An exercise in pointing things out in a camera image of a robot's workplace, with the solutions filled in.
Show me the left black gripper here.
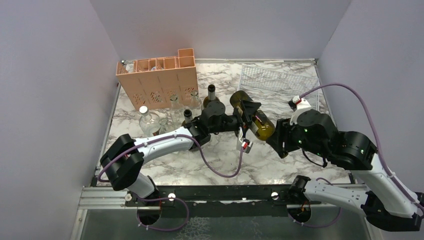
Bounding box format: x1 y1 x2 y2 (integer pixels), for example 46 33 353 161
209 100 262 140

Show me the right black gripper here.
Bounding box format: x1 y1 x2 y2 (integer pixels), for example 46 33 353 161
266 116 327 158

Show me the green wine bottle silver neck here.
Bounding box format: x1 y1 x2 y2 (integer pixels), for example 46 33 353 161
202 84 220 109

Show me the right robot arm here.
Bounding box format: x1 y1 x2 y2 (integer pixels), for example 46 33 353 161
266 110 424 232

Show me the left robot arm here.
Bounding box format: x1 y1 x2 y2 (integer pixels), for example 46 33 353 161
97 100 261 206

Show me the green Primitivo wine bottle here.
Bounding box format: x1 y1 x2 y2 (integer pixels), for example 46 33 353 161
181 109 193 126

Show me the small clear glass bottle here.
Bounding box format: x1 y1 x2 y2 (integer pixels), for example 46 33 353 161
158 118 174 135

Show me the clear bottle silver cap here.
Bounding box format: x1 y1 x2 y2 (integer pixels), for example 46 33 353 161
139 105 161 137

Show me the peach plastic crate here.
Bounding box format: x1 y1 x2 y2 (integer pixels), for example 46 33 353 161
116 48 199 111

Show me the white wire wine rack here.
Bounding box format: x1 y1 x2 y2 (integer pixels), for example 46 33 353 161
234 63 320 119

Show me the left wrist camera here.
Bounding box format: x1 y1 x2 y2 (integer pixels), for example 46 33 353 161
237 127 253 154

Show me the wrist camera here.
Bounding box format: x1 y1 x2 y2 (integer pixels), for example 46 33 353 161
237 127 253 154
288 95 312 125

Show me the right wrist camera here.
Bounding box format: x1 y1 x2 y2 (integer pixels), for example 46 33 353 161
288 95 312 125

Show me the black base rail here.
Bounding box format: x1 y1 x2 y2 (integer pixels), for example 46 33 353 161
91 183 362 220

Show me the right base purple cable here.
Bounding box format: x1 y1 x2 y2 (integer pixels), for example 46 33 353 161
286 177 343 229

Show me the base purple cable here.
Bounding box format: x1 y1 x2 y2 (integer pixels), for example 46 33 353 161
136 197 190 233
286 177 343 229

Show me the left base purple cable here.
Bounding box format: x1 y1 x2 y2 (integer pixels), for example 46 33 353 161
136 197 190 233

